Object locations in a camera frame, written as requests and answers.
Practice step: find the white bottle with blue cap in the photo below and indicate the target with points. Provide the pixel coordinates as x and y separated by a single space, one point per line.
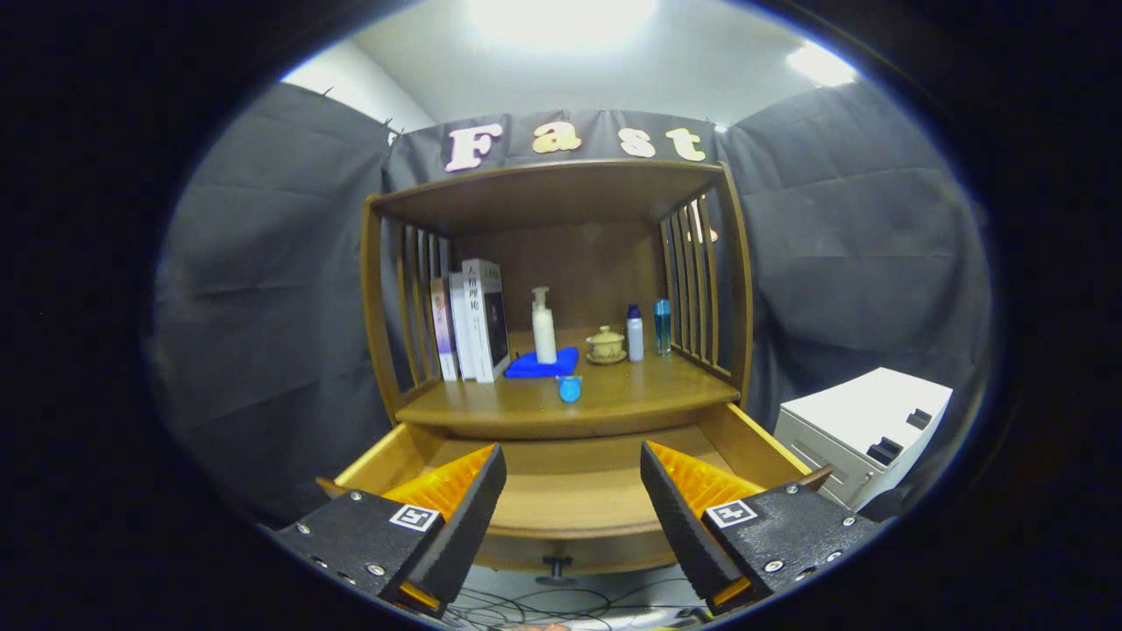
635 337

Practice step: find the blue folded cloth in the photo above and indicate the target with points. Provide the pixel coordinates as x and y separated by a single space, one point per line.
524 368

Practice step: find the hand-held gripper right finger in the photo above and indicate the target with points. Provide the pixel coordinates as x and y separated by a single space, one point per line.
682 526

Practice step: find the thick white and black book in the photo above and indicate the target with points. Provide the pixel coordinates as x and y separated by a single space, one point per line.
482 324

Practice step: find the wooden drawer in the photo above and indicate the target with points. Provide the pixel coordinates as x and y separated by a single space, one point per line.
561 491

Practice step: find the white box unit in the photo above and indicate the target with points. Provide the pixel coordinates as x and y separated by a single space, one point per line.
859 412

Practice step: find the small rectangular ceiling light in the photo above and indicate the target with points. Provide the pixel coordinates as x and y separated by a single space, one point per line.
820 63

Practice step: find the thin purple book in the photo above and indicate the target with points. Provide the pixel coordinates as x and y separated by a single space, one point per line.
442 333

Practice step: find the brown wooden cabinet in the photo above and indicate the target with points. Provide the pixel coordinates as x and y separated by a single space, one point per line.
578 263

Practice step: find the thin white book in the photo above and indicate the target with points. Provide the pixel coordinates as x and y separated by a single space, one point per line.
460 329

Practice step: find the wooden countertop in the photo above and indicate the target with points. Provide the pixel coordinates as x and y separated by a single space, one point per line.
631 394

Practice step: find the yellow ceramic lidded cup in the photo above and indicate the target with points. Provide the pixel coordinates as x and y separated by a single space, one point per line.
607 345

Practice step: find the blue cosmetic tube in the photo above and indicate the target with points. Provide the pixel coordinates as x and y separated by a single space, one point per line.
570 390

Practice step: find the translucent blue bottle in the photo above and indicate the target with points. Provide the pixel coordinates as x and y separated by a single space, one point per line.
662 329

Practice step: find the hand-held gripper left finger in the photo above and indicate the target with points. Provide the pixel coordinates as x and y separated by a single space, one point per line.
465 526

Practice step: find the white pump bottle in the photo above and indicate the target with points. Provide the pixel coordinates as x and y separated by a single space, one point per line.
544 337

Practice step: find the large round ceiling light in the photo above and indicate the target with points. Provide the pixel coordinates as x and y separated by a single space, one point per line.
561 17

